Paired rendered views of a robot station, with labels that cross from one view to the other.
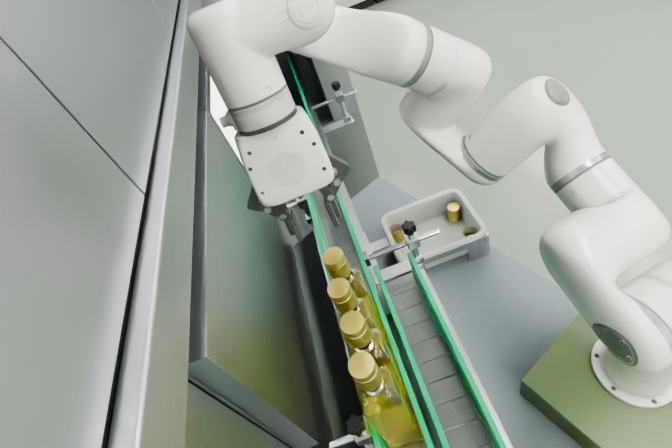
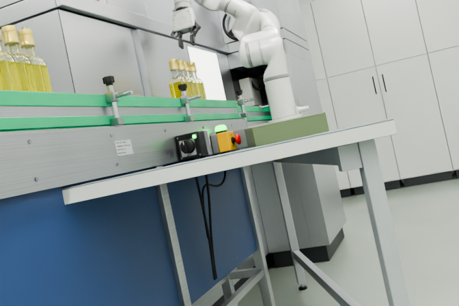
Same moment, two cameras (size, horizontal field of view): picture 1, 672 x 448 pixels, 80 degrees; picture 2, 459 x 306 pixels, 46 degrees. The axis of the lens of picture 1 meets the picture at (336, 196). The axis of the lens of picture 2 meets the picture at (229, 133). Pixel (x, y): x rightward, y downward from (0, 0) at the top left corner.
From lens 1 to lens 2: 2.15 m
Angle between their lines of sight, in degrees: 48
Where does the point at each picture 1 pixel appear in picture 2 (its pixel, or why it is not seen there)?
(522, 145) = (251, 24)
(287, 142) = (184, 13)
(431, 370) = not seen: hidden behind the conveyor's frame
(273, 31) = not seen: outside the picture
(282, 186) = (179, 25)
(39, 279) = not seen: outside the picture
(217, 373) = (137, 37)
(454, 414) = not seen: hidden behind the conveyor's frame
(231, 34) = not seen: outside the picture
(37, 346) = not seen: outside the picture
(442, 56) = (234, 1)
